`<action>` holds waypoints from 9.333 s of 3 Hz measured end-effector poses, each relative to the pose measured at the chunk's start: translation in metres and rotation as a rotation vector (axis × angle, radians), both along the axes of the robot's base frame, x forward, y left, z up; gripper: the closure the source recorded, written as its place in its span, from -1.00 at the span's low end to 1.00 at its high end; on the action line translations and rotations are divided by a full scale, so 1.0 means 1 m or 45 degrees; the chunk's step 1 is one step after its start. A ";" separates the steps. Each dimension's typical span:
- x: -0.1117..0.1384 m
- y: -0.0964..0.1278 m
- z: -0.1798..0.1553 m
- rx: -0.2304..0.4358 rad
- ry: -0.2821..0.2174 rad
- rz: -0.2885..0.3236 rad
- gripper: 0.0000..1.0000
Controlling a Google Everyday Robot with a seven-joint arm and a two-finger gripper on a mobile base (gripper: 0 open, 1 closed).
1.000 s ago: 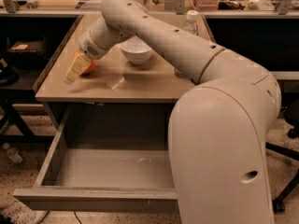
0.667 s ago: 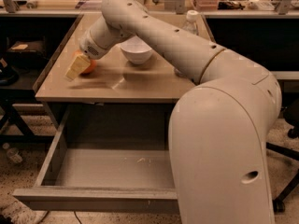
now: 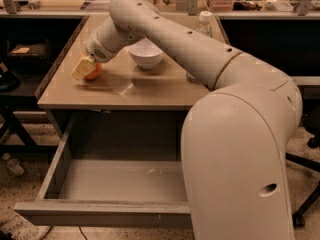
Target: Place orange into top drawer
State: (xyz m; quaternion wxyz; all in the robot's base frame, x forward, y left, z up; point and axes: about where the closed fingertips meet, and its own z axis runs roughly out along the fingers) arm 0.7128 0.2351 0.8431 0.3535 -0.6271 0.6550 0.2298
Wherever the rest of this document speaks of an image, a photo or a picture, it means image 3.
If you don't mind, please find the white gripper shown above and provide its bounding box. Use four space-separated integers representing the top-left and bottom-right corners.
72 33 115 80

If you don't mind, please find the orange fruit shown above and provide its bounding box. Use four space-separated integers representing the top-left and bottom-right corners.
78 56 102 80

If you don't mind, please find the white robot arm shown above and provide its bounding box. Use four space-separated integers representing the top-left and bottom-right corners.
73 0 302 240

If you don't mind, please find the open grey top drawer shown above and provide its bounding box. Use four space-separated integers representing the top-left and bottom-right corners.
14 111 191 229

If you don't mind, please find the white bowl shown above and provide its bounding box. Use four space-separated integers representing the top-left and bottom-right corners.
128 38 164 69

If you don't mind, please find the black side table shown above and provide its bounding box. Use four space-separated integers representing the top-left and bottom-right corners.
0 40 56 153

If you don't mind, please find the clear plastic water bottle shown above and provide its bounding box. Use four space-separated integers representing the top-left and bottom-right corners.
185 10 213 84

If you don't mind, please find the small bottle on floor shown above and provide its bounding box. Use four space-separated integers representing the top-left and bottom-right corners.
2 153 25 177

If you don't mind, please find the black office chair base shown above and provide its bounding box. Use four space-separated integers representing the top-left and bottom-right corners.
286 136 320 229

